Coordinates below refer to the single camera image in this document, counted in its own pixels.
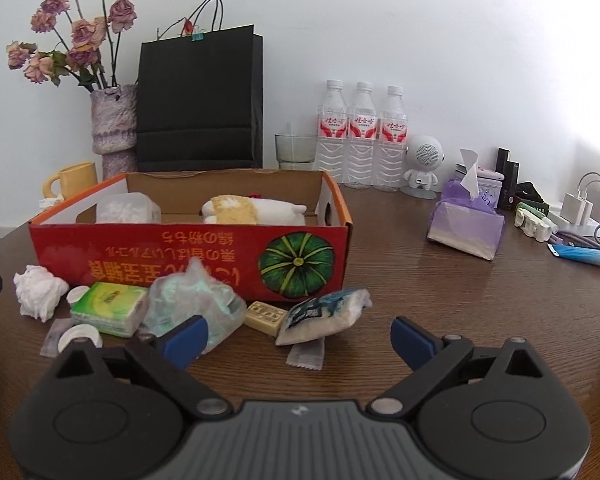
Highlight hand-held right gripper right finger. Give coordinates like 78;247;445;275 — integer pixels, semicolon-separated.
370;316;546;418

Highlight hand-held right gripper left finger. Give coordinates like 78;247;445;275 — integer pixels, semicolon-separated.
55;315;233;419

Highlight clear plastic bag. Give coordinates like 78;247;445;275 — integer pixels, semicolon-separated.
139;256;247;356

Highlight orange-rimmed cardboard box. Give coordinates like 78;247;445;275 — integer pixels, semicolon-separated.
28;169;354;306

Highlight yellow and white plush toy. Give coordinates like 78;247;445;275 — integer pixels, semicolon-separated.
201;194;307;226

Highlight clear container of white pieces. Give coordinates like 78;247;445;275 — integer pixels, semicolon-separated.
96;192;162;224

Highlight large crumpled white tissue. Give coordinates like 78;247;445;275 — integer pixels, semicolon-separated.
13;265;70;322

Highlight small yellow wrapped bar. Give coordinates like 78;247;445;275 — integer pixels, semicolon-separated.
243;301;289;336

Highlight green tissue packet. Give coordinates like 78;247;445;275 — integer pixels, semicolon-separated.
70;281;149;338

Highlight small clear wrapper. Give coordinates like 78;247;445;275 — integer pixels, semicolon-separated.
40;320;74;358

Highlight blue and white snack packet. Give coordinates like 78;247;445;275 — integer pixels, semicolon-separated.
275;288;374;346

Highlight small clear sachet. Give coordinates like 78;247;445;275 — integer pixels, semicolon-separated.
286;337;326;371

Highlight white round tape roll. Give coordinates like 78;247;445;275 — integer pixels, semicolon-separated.
58;325;104;350

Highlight purple tissue pack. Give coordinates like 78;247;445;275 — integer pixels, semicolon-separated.
426;149;506;261

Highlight yellow mug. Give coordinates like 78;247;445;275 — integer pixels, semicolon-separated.
42;161;99;202

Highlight white lidded storage box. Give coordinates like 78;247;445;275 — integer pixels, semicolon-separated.
454;162;506;211

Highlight green tube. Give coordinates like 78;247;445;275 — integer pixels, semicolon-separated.
516;201;551;218

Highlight black upright case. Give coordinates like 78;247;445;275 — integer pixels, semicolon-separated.
496;147;521;211

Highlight white robot-shaped speaker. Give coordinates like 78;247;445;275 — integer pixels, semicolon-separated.
400;135;447;200

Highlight dark small case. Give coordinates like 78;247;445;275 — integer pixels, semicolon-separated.
515;182;543;204

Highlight blue tube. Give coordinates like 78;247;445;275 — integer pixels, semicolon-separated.
546;243;600;267

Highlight purple textured vase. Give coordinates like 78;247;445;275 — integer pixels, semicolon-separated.
90;84;139;175

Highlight white power strip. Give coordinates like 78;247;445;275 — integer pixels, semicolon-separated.
547;210;600;237

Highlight red-label water bottle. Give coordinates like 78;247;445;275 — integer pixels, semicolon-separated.
314;79;349;186
374;85;410;192
346;81;379;190

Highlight clear drinking glass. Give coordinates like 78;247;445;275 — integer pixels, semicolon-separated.
274;122;317;171

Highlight black paper bag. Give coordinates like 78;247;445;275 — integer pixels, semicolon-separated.
136;0;264;173

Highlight dried rose flowers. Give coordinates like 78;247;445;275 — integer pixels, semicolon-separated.
6;0;138;93

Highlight white charging cable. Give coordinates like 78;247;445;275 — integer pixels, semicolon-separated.
577;172;600;201

